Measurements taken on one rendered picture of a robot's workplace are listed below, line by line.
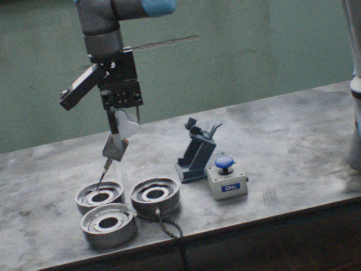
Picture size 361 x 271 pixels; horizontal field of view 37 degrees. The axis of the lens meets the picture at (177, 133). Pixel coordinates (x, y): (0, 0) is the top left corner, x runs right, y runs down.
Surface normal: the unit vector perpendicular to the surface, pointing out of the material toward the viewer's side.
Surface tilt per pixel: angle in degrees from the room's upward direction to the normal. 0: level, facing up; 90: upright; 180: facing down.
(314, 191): 0
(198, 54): 90
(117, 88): 90
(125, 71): 90
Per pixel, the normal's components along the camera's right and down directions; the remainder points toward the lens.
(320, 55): 0.16, 0.38
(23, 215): -0.16, -0.90
